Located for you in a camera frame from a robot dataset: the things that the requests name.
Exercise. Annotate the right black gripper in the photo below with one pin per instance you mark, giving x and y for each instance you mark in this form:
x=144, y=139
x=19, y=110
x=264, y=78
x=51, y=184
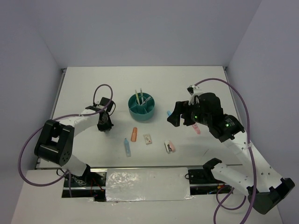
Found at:
x=182, y=107

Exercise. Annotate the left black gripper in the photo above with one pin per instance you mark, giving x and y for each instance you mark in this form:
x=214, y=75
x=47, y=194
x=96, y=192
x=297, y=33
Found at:
x=108, y=127

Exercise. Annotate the pink highlighter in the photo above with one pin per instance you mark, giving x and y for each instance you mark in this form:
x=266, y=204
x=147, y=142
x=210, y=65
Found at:
x=196, y=128

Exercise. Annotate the blue highlighter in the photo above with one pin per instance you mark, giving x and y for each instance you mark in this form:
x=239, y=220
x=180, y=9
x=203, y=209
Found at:
x=127, y=147

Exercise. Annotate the yellow pen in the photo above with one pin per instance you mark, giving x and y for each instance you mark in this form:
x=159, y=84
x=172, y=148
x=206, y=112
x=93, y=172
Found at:
x=137, y=97

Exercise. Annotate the green white pen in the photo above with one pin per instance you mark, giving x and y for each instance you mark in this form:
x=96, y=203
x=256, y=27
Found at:
x=141, y=93

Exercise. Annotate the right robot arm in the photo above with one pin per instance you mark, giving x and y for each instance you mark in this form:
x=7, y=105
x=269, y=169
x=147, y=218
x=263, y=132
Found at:
x=262, y=183

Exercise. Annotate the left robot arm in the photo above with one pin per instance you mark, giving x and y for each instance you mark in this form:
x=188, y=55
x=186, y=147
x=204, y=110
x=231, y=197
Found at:
x=55, y=142

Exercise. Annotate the orange transparent cap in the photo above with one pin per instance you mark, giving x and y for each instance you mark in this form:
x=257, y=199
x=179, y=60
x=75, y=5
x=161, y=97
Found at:
x=134, y=134

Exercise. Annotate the pink white stapler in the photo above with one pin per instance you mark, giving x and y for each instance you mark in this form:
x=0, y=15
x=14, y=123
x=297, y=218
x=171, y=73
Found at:
x=169, y=147

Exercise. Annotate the teal round organizer container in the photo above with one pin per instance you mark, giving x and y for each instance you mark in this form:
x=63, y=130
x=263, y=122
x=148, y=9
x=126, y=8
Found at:
x=141, y=113

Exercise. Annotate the white staples box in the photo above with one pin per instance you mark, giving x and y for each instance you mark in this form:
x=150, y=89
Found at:
x=147, y=139

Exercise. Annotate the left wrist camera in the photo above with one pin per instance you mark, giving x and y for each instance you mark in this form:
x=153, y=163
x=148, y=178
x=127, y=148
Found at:
x=105, y=102

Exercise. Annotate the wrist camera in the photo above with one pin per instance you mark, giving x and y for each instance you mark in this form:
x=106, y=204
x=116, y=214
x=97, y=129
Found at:
x=105, y=102
x=193, y=91

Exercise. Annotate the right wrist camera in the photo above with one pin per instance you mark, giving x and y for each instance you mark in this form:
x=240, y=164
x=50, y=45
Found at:
x=193, y=91

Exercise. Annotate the foil covered base plate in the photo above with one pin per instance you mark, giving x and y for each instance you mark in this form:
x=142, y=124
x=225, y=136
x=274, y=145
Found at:
x=147, y=184

